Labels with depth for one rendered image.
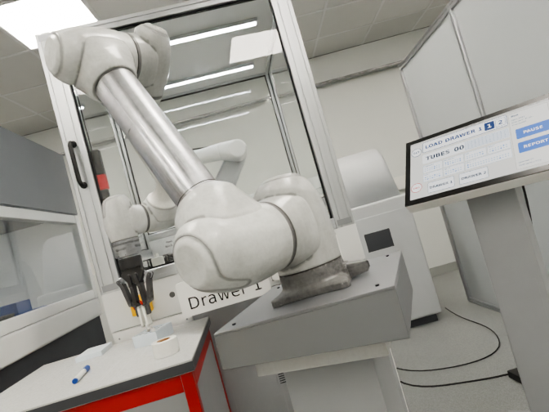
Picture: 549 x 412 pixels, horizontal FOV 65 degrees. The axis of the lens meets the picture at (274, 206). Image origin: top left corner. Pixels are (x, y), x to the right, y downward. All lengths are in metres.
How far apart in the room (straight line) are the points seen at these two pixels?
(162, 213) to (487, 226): 1.13
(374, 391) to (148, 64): 0.94
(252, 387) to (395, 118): 4.04
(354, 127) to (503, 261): 3.67
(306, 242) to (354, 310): 0.18
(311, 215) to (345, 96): 4.33
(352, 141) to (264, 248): 4.35
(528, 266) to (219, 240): 1.17
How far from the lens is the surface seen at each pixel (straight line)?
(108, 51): 1.12
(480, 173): 1.58
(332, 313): 0.84
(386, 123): 5.24
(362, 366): 0.96
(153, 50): 1.23
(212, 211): 0.81
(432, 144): 1.75
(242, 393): 1.80
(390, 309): 0.83
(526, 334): 1.76
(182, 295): 1.42
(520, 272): 1.69
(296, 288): 0.96
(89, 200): 1.80
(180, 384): 1.17
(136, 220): 1.52
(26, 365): 2.00
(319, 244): 0.94
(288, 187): 0.94
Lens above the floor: 1.01
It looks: 3 degrees up
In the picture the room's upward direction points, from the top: 16 degrees counter-clockwise
